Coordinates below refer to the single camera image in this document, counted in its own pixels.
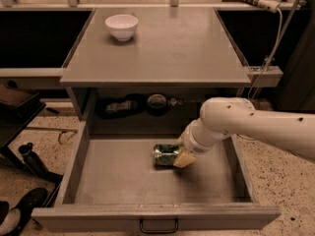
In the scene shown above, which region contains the black shoe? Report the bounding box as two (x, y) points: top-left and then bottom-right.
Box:
(0, 188), (48, 236)

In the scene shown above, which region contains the grey open drawer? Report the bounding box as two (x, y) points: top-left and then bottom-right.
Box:
(32, 121), (281, 233)

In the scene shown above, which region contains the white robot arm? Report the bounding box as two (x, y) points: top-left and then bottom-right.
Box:
(174, 97), (315, 168)

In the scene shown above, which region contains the green soda can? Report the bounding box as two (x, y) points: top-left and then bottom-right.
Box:
(153, 144), (181, 166)

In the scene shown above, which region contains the white cable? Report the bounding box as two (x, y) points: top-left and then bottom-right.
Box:
(247, 7), (284, 101)

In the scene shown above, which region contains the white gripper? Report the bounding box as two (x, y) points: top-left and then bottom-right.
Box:
(173, 121), (218, 168)

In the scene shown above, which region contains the black drawer handle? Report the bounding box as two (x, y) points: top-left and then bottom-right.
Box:
(139, 218), (179, 234)

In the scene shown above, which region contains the black chair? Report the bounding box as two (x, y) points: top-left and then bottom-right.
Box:
(0, 84), (62, 185)

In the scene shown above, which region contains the round tape roll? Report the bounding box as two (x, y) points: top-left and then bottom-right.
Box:
(147, 93), (168, 116)

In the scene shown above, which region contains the grey metal cabinet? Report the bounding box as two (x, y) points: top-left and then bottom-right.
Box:
(61, 7), (250, 137)

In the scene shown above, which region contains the black bag under cabinet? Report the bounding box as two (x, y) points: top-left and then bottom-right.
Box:
(94, 93), (146, 119)

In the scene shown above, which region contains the white ceramic bowl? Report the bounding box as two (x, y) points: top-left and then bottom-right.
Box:
(105, 14), (139, 41)

